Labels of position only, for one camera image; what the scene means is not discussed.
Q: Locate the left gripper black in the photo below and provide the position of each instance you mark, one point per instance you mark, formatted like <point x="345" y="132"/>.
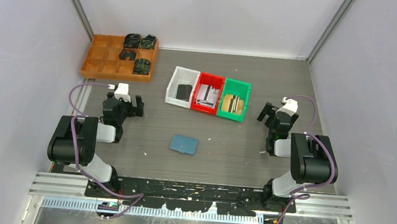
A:
<point x="137" y="111"/>

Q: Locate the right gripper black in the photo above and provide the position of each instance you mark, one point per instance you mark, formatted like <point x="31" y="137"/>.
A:
<point x="268" y="110"/>

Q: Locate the blue leather card holder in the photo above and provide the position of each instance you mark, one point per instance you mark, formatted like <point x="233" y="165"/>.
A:
<point x="183" y="144"/>

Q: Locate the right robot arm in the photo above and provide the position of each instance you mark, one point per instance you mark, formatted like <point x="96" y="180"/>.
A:
<point x="312" y="161"/>

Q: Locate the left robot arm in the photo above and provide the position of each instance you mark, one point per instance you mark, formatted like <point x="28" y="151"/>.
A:
<point x="74" y="141"/>

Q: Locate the gold cards pile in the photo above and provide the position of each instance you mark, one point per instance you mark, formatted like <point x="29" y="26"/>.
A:
<point x="232" y="104"/>

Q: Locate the black card stack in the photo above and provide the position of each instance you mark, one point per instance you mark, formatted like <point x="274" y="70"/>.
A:
<point x="183" y="92"/>

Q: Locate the white cards pile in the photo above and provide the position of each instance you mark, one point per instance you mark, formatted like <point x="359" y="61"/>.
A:
<point x="207" y="96"/>

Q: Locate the green plastic bin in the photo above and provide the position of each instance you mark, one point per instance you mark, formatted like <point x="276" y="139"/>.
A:
<point x="242" y="90"/>

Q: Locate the rolled dark tie bottom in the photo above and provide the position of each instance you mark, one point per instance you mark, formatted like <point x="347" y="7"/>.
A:
<point x="141" y="66"/>

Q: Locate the rolled dark tie middle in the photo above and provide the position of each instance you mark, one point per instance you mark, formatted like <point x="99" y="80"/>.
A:
<point x="127" y="54"/>

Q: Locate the wooden compartment tray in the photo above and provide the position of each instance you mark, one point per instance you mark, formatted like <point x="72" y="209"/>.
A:
<point x="102" y="60"/>

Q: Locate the white plastic bin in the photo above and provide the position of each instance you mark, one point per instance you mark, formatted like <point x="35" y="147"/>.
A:
<point x="181" y="75"/>

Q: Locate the red plastic bin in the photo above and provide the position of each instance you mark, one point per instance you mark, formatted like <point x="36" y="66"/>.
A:
<point x="208" y="79"/>

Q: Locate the rolled dark tie top-right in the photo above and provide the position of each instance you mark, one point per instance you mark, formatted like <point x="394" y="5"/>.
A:
<point x="148" y="42"/>

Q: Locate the rolled dark tie top-left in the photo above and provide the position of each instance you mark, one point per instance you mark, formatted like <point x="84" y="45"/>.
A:
<point x="132" y="40"/>

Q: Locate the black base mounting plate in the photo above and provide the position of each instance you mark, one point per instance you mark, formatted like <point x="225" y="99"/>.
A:
<point x="198" y="197"/>

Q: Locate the aluminium frame rail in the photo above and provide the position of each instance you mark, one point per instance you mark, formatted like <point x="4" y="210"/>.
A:
<point x="72" y="191"/>

